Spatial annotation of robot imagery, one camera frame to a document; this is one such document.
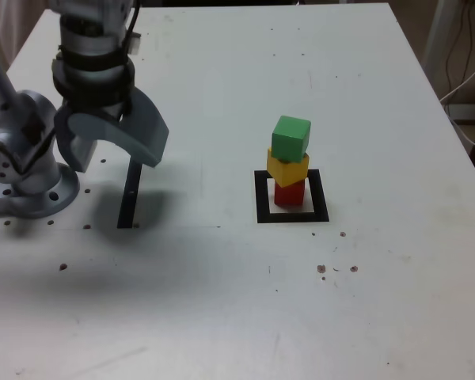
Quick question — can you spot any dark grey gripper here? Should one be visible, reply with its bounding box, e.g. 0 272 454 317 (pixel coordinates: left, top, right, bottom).
54 88 170 173

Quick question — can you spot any green cube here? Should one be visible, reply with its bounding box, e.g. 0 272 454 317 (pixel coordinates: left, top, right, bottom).
271 115 312 163

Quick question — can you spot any yellow cube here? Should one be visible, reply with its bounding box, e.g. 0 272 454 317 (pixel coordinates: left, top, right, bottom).
266 147 310 188

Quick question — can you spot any red cube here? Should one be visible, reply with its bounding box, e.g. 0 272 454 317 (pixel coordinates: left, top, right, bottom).
274 180 305 207

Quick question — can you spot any black tape square outline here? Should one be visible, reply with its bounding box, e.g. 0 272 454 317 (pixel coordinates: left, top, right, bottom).
254 169 330 225

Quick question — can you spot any black tape strip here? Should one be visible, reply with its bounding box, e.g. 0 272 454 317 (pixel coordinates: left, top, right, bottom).
117 160 143 230

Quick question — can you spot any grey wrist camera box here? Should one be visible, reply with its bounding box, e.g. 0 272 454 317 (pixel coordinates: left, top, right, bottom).
127 31 143 55

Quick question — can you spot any white post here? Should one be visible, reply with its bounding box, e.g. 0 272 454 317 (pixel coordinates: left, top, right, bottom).
421 0 455 80

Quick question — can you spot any white background cable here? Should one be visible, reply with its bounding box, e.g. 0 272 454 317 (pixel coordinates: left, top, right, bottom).
439 53 475 150

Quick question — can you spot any black background cable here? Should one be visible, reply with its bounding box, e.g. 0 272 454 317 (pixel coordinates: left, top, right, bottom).
444 0 475 100

